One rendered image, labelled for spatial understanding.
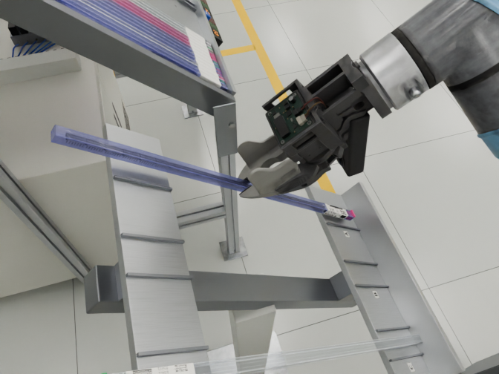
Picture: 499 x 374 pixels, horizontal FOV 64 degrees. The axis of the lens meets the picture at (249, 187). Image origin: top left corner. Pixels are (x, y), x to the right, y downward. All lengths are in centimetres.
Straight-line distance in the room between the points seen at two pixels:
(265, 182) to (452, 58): 24
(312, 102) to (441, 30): 14
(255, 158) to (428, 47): 23
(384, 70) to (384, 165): 137
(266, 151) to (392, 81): 18
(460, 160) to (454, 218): 30
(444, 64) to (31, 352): 142
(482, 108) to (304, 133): 18
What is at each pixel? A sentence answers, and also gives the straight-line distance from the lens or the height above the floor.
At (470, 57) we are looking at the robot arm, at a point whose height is 111.
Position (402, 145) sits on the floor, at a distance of 190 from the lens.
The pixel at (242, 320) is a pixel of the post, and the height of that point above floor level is 81.
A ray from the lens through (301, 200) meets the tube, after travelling 61.
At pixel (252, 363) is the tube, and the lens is 41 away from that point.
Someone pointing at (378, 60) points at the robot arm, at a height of 110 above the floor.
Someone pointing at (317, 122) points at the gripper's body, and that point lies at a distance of 43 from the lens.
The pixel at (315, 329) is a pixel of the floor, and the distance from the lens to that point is 143.
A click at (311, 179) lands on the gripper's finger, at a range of 48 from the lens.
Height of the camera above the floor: 137
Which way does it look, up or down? 56 degrees down
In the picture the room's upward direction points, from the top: straight up
